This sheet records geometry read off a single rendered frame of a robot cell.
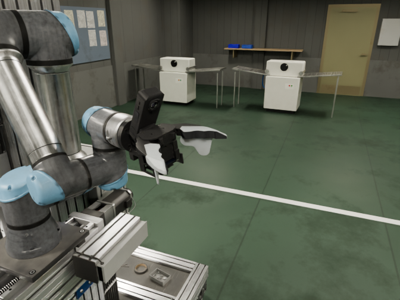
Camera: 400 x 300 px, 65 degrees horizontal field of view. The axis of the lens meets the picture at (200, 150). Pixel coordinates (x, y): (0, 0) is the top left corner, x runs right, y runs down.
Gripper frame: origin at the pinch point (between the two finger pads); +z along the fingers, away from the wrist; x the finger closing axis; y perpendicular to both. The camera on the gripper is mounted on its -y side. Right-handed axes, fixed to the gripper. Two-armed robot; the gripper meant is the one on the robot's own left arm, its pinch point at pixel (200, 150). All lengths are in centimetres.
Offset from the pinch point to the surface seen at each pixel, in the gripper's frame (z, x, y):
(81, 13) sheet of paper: -558, -279, 4
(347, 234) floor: -29, -204, 188
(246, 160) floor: -191, -275, 198
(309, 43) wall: -346, -777, 139
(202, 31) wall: -627, -673, 99
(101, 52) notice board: -575, -311, 81
